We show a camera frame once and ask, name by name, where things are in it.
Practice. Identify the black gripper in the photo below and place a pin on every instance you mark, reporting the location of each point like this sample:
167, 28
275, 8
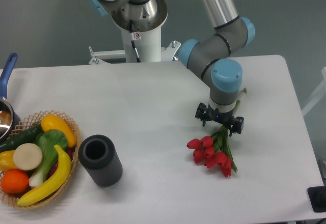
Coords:
227, 119

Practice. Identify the red tulip bouquet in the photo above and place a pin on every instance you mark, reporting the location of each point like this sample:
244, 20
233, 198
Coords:
215, 150

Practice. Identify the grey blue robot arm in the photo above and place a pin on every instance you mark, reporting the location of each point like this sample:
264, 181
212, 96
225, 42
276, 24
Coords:
209, 60

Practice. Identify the black device at edge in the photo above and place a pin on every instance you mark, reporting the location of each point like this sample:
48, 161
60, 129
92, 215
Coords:
317, 198

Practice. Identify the dark grey ribbed vase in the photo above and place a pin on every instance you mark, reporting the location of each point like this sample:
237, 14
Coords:
99, 157

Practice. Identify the dark red fruit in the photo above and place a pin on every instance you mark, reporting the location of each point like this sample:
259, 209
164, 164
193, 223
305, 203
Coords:
70, 152

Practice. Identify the yellow banana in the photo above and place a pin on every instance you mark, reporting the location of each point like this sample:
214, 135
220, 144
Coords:
52, 184

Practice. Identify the yellow lemon squash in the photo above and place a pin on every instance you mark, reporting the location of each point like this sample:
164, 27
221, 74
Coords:
51, 121

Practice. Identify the green bok choy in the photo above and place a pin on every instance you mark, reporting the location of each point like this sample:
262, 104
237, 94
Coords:
46, 142

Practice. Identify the woven wicker basket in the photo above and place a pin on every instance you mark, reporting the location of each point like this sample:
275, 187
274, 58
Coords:
30, 122

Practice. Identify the dark green cucumber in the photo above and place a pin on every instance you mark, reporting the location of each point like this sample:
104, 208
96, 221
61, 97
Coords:
26, 136

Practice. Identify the beige round slice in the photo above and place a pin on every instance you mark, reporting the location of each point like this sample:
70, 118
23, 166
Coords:
27, 156

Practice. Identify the orange fruit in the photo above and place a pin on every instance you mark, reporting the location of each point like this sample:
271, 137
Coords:
14, 181

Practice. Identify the yellow bell pepper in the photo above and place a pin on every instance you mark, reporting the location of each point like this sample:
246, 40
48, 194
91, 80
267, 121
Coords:
7, 162

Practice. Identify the white frame at right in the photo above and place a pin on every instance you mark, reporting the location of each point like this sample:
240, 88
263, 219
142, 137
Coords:
317, 94

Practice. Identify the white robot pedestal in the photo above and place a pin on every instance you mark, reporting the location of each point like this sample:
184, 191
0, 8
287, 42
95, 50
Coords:
140, 26

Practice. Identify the blue handled saucepan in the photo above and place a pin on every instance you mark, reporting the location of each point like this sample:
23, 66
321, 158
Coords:
9, 118

